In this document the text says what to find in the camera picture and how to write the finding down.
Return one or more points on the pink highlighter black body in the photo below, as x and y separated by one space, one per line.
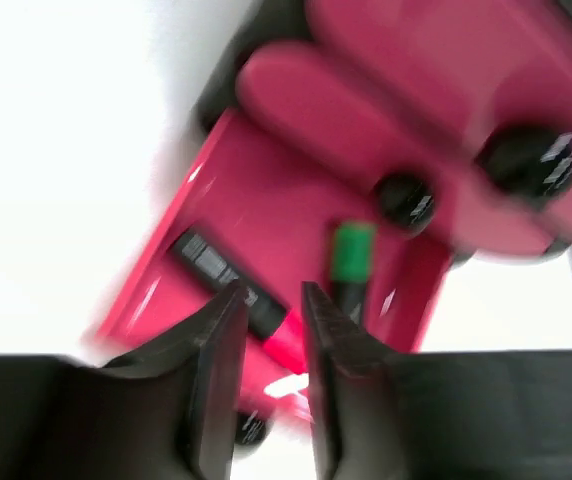
272 321

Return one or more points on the black drawer cabinet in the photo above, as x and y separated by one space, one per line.
402 198

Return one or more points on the green highlighter black body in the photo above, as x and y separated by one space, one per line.
352 251

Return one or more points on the pink bottom drawer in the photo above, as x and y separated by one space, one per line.
274 210

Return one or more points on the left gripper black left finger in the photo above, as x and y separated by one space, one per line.
182 391

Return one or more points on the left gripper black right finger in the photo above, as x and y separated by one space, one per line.
359 399

